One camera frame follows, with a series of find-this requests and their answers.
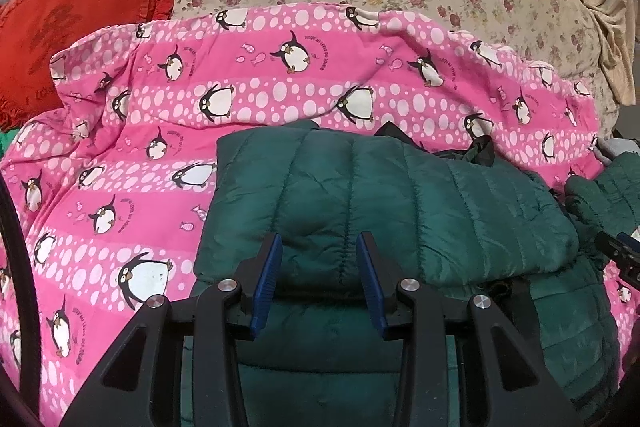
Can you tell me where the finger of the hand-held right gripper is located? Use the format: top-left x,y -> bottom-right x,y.
595,231 -> 640,293

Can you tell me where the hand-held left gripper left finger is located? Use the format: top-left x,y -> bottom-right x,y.
59,232 -> 284,427

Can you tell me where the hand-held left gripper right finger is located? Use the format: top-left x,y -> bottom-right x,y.
356,231 -> 584,427

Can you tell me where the green quilted puffer jacket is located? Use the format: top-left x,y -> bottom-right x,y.
181,119 -> 640,427

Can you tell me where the pink penguin print blanket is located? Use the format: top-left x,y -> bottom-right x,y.
0,2 -> 633,427

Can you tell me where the red ruffled cushion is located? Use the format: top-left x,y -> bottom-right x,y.
0,0 -> 174,131

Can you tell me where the black cable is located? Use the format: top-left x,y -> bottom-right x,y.
0,177 -> 41,427

